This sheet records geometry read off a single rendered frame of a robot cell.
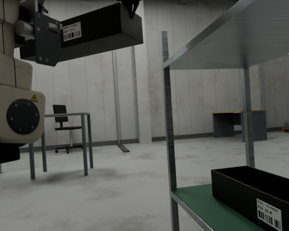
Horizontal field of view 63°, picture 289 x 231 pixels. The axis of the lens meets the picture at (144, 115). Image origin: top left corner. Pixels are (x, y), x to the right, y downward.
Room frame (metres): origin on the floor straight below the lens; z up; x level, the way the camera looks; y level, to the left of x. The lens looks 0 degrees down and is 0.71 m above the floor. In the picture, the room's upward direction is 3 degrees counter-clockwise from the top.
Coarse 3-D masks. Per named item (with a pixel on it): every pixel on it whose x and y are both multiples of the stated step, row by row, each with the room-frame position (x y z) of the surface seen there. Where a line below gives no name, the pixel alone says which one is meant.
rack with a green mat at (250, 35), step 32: (256, 0) 0.47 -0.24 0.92; (288, 0) 0.47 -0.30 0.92; (160, 32) 1.12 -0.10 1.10; (224, 32) 0.64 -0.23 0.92; (256, 32) 0.66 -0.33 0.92; (288, 32) 0.67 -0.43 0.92; (192, 64) 1.04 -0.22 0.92; (224, 64) 1.08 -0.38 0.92; (256, 64) 1.13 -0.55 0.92; (192, 192) 1.05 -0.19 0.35; (224, 224) 0.74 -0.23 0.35
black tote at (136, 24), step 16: (80, 16) 0.94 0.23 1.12; (96, 16) 0.90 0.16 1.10; (112, 16) 0.87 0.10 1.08; (128, 16) 0.90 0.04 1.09; (64, 32) 0.98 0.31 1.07; (80, 32) 0.94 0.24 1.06; (96, 32) 0.90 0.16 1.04; (112, 32) 0.87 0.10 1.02; (128, 32) 0.90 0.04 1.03; (32, 48) 1.07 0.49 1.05; (64, 48) 0.99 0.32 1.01; (80, 48) 1.01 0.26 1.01; (96, 48) 1.03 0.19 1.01; (112, 48) 1.04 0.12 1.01
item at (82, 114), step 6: (48, 114) 2.95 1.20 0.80; (54, 114) 2.95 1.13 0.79; (60, 114) 2.95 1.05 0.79; (66, 114) 2.96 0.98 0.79; (72, 114) 2.96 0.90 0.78; (78, 114) 2.97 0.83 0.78; (84, 114) 3.02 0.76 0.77; (84, 120) 2.99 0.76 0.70; (84, 126) 2.97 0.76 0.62; (90, 126) 3.39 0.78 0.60; (84, 132) 2.97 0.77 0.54; (90, 132) 3.38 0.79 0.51; (42, 138) 3.34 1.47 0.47; (84, 138) 2.97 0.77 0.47; (90, 138) 3.38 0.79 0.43; (30, 144) 2.93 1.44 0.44; (42, 144) 3.34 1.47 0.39; (84, 144) 2.97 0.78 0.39; (90, 144) 3.38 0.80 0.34; (30, 150) 2.93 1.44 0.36; (42, 150) 3.34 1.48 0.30; (84, 150) 2.97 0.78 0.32; (90, 150) 3.38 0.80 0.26; (30, 156) 2.93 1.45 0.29; (42, 156) 3.34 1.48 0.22; (84, 156) 2.97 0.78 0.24; (90, 156) 3.38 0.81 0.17; (30, 162) 2.93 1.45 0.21; (84, 162) 2.97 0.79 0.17; (90, 162) 3.38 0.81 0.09; (30, 168) 2.93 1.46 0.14; (84, 168) 2.97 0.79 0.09; (90, 168) 3.38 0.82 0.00; (84, 174) 2.97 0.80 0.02
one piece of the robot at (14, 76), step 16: (0, 0) 0.67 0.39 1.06; (16, 0) 0.71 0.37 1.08; (0, 16) 0.67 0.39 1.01; (16, 16) 0.71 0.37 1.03; (0, 32) 0.68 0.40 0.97; (0, 48) 0.68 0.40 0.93; (0, 64) 0.63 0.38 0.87; (16, 64) 0.67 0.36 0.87; (0, 80) 0.63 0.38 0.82; (16, 80) 0.67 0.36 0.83; (0, 96) 0.63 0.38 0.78; (16, 96) 0.67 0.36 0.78; (32, 96) 0.71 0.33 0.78; (0, 112) 0.62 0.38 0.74; (16, 112) 0.66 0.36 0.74; (32, 112) 0.70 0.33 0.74; (0, 128) 0.62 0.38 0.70; (16, 128) 0.66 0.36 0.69; (32, 128) 0.70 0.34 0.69
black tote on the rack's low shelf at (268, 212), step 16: (224, 176) 0.89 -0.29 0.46; (240, 176) 1.02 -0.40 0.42; (256, 176) 0.96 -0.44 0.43; (272, 176) 0.87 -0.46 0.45; (224, 192) 0.90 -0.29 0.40; (240, 192) 0.79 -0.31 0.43; (256, 192) 0.71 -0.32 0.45; (272, 192) 0.88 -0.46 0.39; (288, 192) 0.81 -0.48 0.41; (240, 208) 0.80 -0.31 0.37; (256, 208) 0.72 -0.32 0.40; (272, 208) 0.65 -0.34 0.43; (288, 208) 0.60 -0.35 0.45; (256, 224) 0.72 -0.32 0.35; (272, 224) 0.65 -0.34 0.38; (288, 224) 0.60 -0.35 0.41
